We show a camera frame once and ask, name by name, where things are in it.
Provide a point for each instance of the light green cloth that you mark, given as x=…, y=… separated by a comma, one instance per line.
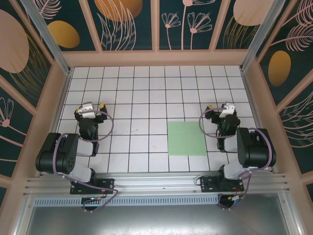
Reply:
x=187, y=138

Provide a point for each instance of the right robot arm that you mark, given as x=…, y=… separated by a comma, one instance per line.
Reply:
x=256, y=151

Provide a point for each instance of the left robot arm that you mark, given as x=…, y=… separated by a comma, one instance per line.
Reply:
x=61, y=151

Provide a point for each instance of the grey metal sheet panel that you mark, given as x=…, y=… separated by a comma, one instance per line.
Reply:
x=156, y=220

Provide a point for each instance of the small electronics board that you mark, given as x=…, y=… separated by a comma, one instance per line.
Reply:
x=236, y=199
x=90, y=198

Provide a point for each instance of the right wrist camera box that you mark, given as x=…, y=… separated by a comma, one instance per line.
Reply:
x=227, y=109

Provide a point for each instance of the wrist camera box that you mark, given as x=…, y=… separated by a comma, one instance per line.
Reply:
x=88, y=110
x=227, y=109

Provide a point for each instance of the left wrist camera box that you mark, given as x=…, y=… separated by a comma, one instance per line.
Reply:
x=88, y=110

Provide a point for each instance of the thin aluminium side rail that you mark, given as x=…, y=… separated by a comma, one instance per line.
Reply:
x=250, y=98
x=64, y=98

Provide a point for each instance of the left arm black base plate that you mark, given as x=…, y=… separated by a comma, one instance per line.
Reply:
x=107, y=186

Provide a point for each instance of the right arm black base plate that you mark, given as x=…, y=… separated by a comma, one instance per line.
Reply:
x=207, y=186

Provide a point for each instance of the aluminium corner post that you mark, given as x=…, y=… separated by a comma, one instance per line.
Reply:
x=258, y=35
x=47, y=35

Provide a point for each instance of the long aluminium mounting rail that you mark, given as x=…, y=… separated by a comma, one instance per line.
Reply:
x=156, y=183

